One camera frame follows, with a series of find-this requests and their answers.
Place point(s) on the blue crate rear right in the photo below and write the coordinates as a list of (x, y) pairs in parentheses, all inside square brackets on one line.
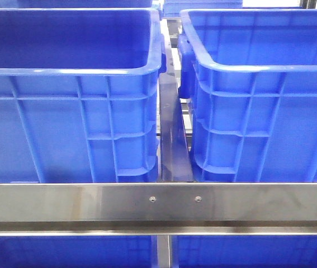
[(171, 9)]

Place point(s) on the large blue crate left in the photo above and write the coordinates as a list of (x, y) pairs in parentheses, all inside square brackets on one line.
[(78, 94)]

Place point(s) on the steel vertical rack post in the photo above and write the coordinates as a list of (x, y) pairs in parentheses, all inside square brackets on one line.
[(164, 251)]

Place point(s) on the steel centre divider bar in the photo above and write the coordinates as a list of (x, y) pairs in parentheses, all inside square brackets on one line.
[(175, 165)]

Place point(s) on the large blue crate right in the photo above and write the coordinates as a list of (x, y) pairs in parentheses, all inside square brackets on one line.
[(250, 76)]

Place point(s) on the blue crate lower right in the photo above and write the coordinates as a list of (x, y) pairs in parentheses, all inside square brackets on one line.
[(247, 251)]

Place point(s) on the blue crate lower left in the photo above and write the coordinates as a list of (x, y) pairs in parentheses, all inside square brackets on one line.
[(78, 251)]

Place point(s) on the large blue crate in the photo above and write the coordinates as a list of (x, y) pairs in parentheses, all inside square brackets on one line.
[(250, 76), (78, 94)]

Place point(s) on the stainless steel rack rail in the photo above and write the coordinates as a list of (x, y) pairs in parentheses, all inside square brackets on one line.
[(158, 209)]

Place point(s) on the blue crate rear left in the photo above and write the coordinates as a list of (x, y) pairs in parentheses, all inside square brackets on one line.
[(79, 4)]

